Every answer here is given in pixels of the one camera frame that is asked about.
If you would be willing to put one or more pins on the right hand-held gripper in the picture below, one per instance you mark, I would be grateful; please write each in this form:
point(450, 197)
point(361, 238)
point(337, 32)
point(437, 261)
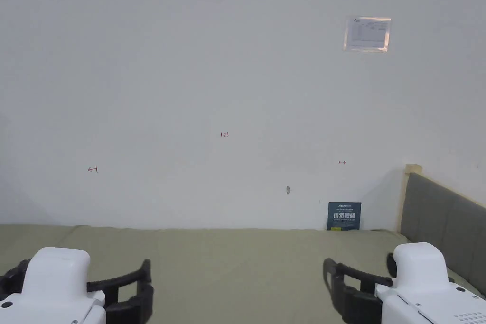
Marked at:
point(421, 286)

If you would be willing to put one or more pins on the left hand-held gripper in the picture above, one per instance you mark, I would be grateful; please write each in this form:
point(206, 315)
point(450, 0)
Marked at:
point(53, 282)

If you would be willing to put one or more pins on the dark blue sign card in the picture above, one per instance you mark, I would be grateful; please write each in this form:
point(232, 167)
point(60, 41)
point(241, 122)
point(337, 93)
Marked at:
point(344, 216)

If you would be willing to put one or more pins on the bed with pale green sheet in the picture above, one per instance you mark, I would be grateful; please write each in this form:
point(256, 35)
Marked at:
point(235, 263)

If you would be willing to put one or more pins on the grey padded headboard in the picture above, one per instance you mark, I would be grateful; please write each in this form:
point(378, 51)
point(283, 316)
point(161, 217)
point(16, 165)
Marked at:
point(448, 217)

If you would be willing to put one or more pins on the paper sheet in plastic sleeve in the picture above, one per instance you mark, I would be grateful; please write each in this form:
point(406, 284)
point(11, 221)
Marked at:
point(367, 34)

